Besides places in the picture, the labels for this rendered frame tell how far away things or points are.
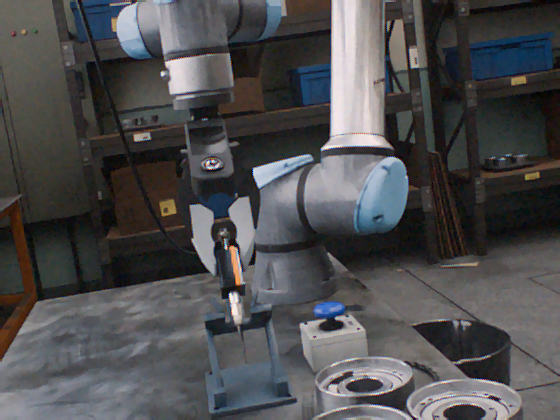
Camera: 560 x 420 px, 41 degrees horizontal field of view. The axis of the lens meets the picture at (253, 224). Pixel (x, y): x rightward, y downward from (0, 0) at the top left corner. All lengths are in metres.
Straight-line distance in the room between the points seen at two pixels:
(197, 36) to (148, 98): 3.85
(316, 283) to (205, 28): 0.53
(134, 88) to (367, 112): 3.59
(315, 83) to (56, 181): 1.59
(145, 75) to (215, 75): 3.85
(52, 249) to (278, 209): 3.68
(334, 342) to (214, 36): 0.39
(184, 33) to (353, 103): 0.41
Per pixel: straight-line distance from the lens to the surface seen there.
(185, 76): 0.86
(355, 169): 1.16
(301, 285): 1.24
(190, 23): 0.86
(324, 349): 0.94
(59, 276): 4.85
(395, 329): 1.08
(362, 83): 1.20
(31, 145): 4.52
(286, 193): 1.21
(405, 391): 0.80
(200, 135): 0.85
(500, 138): 5.19
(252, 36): 0.97
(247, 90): 4.19
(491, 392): 0.80
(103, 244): 4.17
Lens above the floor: 1.16
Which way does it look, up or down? 10 degrees down
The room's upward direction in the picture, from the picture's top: 8 degrees counter-clockwise
